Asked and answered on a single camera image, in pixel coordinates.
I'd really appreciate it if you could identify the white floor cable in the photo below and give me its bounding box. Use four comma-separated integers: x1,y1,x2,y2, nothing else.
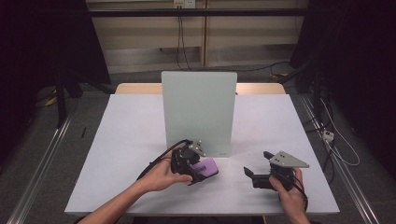
320,98,361,167

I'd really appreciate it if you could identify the frosted glass whiteboard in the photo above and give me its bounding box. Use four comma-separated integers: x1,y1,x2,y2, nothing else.
161,71,238,159

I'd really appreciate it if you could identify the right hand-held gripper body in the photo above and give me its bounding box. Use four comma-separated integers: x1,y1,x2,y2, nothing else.
251,150,310,191

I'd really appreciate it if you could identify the person's left hand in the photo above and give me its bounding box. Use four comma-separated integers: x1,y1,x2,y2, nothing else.
136,150,193,194

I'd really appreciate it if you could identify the black curtain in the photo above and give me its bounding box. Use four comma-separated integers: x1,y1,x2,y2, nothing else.
290,0,396,175
0,0,112,166

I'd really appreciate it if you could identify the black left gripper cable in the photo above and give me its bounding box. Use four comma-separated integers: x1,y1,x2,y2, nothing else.
135,138,193,181

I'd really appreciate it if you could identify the black horizontal bar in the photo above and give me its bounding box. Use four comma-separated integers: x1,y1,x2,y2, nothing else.
88,7,312,18

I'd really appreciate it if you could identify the metal floor rail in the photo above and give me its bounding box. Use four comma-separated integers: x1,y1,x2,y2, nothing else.
6,102,79,224
299,93,381,224

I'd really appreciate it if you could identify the white wall outlet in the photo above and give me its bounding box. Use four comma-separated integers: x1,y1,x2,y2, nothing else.
173,0,197,9

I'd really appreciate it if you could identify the person's right hand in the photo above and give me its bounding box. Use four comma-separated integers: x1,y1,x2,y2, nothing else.
269,169,309,216

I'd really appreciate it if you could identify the purple whiteboard eraser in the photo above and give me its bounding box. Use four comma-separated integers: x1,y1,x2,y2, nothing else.
190,157,219,181

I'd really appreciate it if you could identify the black hanging wall cable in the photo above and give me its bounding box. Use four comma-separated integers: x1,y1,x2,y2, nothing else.
176,15,192,72

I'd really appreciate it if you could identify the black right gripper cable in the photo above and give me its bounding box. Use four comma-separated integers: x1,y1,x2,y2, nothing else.
279,173,310,213

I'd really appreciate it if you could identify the wooden wall post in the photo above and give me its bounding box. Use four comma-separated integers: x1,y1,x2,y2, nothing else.
201,0,209,68

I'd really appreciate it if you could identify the wooden table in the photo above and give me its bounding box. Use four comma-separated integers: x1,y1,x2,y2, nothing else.
115,82,287,95

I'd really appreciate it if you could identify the white power strip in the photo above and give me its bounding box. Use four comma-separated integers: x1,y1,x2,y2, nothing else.
321,130,335,143

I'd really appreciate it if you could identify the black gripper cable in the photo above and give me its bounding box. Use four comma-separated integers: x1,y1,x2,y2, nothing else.
135,138,193,181
279,173,310,213

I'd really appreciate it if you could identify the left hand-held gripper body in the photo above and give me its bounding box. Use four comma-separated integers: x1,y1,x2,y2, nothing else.
170,139,207,176

